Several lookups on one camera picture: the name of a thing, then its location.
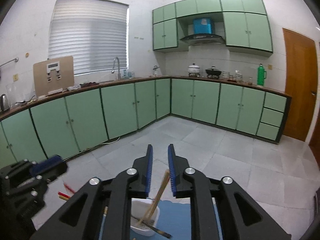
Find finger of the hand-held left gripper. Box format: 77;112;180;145
37;163;68;183
30;155;62;175

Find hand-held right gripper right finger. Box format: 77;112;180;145
168;144;292;240

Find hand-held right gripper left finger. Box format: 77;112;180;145
29;144;153;240

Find bundle of chopsticks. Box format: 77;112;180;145
101;169;173;239

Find white plastic utensil holder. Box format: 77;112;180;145
130;198;160;237

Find blue table mat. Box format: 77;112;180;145
99;197;223;240

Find white power strip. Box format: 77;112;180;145
37;88;63;99

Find steel electric kettle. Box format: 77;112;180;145
0;94;11;113

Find clear plastic container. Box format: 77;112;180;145
5;82;25;103

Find brown board water dispenser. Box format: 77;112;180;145
33;56;75;98

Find green lower kitchen cabinets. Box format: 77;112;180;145
0;76;292;171

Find metal towel bar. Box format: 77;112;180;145
0;57;19;68

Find metal kitchen faucet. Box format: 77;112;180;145
111;57;122;80

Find black wok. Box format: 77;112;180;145
205;66;223;78

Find white cooking pot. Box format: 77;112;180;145
187;64;201;77

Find green thermos flask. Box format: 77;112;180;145
257;64;268;86

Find white window blind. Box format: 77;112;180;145
48;0;130;76

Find brown wooden door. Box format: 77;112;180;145
308;40;320;161
282;28;318;142

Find blue-wrapped hood chimney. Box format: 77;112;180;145
192;17;213;35

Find white floor cable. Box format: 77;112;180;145
82;136;121;153

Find green upper wall cabinets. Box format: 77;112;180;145
152;0;274;58

